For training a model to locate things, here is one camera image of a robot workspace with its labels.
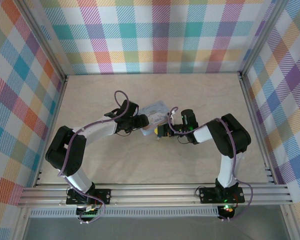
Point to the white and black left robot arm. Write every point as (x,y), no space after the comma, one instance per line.
(100,130)

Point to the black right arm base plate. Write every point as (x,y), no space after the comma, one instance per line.
(207,195)

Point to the aluminium side rail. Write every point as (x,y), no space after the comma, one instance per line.
(257,125)
(52,130)

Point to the aluminium frame post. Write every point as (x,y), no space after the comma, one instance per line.
(43,40)
(262,37)

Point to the small controller board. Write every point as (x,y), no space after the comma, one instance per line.
(227,210)
(88,213)

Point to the light blue printed padlock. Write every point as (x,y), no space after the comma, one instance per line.
(155,112)

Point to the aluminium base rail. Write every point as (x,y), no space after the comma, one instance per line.
(152,195)

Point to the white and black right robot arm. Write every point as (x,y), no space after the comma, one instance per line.
(227,172)

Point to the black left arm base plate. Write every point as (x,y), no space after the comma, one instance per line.
(103,196)

